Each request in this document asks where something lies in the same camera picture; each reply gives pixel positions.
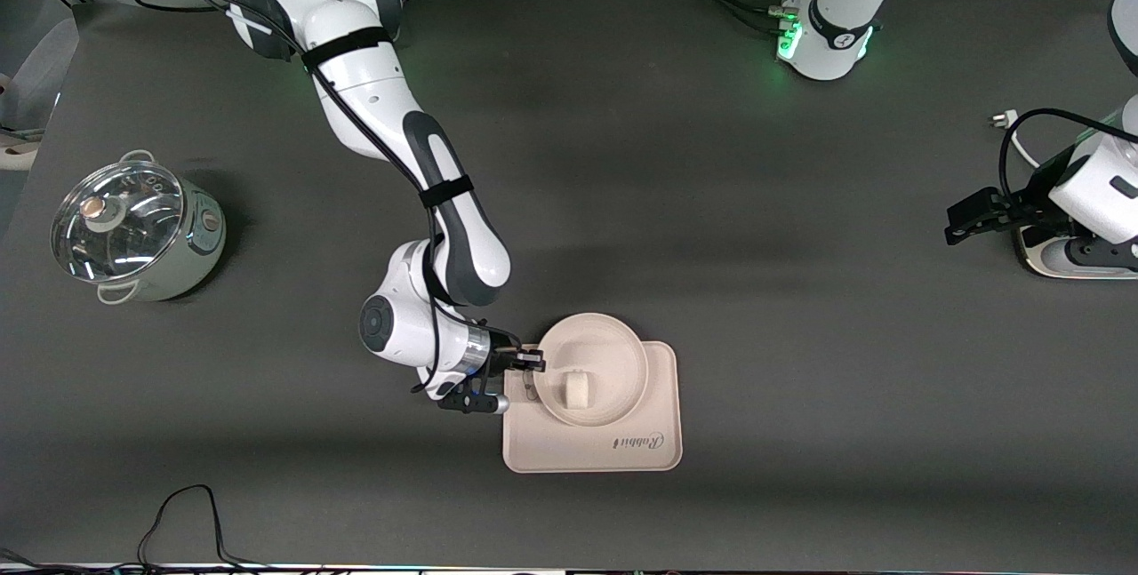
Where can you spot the beige round plate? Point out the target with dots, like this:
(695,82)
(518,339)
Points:
(613,353)

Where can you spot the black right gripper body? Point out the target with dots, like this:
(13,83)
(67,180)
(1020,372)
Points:
(500,361)

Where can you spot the pale green electric pot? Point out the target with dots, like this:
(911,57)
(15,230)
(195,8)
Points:
(200,246)

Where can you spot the beige rectangular rabbit tray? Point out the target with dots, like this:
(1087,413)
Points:
(622,455)

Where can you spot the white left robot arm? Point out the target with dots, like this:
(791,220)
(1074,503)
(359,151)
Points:
(836,42)

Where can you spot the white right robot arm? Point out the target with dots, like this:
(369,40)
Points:
(373,104)

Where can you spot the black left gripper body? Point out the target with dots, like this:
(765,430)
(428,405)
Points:
(1022,209)

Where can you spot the glass pot lid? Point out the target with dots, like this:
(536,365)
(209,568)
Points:
(133,237)

